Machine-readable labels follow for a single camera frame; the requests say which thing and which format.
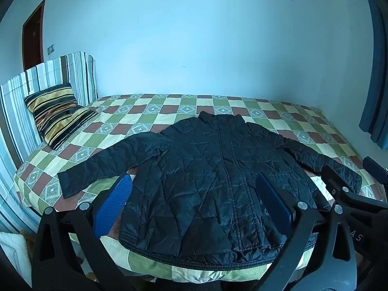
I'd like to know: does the blue curtain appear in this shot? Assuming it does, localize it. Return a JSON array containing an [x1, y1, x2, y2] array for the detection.
[[358, 0, 388, 150]]

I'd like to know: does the white quilted cloth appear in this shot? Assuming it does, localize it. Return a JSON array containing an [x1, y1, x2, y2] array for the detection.
[[0, 232, 32, 279]]

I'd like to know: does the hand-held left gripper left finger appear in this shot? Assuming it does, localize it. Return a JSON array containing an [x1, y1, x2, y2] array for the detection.
[[32, 174, 137, 291]]

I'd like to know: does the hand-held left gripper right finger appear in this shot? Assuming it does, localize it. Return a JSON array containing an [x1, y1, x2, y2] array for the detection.
[[256, 173, 360, 291]]

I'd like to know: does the brown wooden door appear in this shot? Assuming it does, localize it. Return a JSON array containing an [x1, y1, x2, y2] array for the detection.
[[22, 0, 46, 70]]

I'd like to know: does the bed with checkered sheet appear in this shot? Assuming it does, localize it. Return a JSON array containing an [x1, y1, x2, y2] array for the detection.
[[14, 93, 387, 282]]

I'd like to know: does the black quilted jacket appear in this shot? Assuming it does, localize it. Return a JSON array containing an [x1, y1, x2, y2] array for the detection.
[[57, 111, 363, 270]]

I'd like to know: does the striped padded headboard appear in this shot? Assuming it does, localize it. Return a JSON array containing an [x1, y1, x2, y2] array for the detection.
[[0, 51, 98, 234]]

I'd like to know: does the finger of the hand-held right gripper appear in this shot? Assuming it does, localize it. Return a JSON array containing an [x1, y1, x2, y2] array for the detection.
[[363, 156, 388, 185], [321, 165, 388, 211]]

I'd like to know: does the yellow black striped pillow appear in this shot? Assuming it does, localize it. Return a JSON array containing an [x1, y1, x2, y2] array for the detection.
[[24, 82, 98, 150]]

